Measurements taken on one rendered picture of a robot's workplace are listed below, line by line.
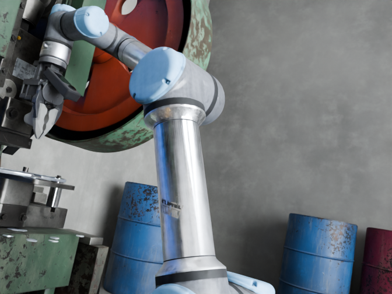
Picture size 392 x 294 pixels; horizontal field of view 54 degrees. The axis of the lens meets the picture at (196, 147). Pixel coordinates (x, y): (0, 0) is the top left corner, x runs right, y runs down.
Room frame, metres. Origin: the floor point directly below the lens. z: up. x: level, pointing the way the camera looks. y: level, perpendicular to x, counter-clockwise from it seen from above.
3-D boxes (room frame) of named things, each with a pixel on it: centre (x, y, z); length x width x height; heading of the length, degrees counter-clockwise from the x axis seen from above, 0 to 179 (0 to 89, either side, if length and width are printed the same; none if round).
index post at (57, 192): (1.18, 0.39, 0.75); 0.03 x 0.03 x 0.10; 64
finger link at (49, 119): (1.01, 0.42, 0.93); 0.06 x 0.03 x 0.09; 64
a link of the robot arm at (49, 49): (1.00, 0.42, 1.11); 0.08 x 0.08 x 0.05
